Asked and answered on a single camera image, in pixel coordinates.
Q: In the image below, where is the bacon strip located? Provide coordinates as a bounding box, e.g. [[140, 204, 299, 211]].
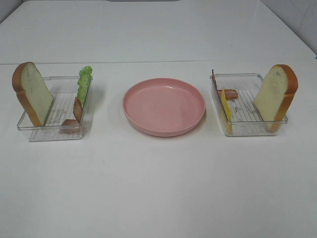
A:
[[59, 97, 83, 134], [211, 70, 238, 100]]

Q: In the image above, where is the green lettuce leaf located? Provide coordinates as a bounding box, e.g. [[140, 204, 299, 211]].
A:
[[77, 66, 93, 107]]

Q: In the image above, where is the bread slice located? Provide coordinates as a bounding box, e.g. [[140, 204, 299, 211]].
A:
[[254, 64, 298, 133], [12, 61, 53, 127]]

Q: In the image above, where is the pink round plate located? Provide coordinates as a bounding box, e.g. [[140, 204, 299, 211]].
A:
[[122, 78, 206, 137]]

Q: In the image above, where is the yellow cheese slice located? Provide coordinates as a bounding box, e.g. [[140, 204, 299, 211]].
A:
[[221, 88, 233, 135]]

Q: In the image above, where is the right clear plastic tray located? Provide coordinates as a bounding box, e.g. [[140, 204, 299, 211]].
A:
[[210, 73, 288, 136]]

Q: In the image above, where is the clear plastic tray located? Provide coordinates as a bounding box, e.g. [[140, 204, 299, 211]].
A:
[[17, 76, 94, 142], [210, 73, 288, 136]]

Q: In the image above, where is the left clear plastic tray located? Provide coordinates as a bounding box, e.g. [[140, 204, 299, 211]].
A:
[[17, 76, 94, 142]]

